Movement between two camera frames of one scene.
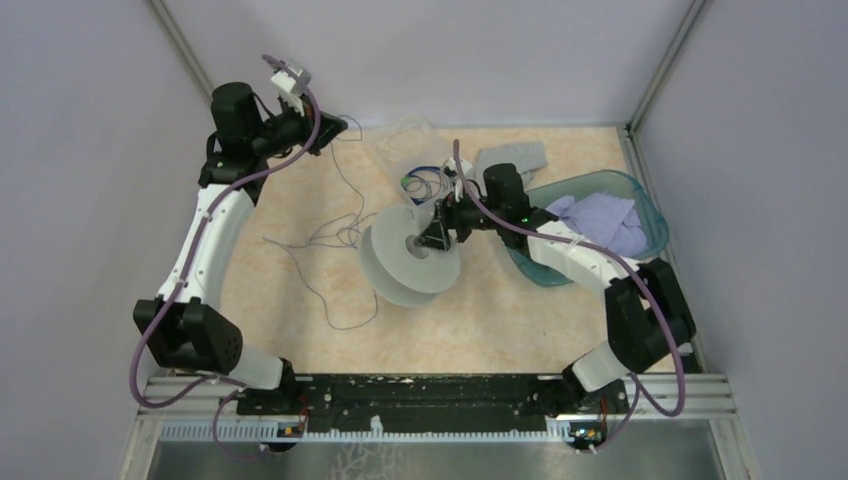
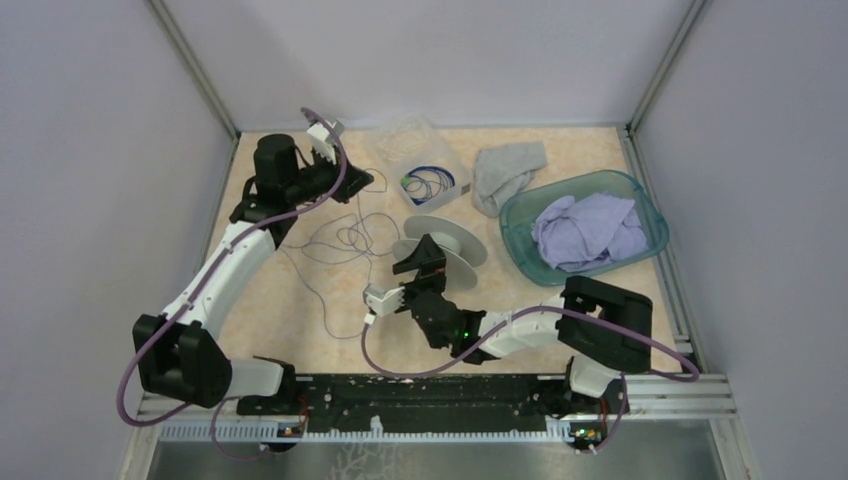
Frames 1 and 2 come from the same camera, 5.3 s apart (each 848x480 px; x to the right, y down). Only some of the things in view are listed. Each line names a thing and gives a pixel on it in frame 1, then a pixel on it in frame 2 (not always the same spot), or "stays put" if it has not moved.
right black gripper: x=451 y=215 -> x=430 y=261
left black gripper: x=328 y=127 -> x=355 y=179
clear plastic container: x=413 y=150 stays put
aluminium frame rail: x=707 y=397 stays put
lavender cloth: x=603 y=219 stays put
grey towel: x=526 y=157 stays put
